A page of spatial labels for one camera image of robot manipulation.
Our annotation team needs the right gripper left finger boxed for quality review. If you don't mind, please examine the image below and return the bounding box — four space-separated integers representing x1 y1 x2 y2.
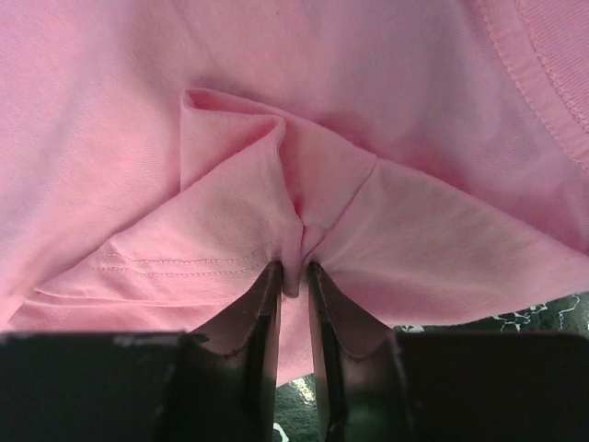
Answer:
1 262 283 441

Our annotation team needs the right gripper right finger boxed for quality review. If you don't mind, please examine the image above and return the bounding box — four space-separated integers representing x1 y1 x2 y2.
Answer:
307 263 588 441

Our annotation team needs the black marble pattern mat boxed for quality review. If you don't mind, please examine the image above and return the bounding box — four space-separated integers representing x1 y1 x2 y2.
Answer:
272 293 588 441

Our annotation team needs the pink t shirt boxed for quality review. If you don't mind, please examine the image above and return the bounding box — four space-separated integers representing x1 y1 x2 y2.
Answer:
1 1 588 383

